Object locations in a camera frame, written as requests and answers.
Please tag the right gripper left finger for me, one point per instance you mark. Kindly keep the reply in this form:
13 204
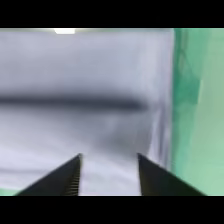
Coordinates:
61 180

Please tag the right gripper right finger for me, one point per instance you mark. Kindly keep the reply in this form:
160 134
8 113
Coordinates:
160 181

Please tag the purple garment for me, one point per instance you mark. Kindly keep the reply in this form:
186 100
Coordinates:
83 66

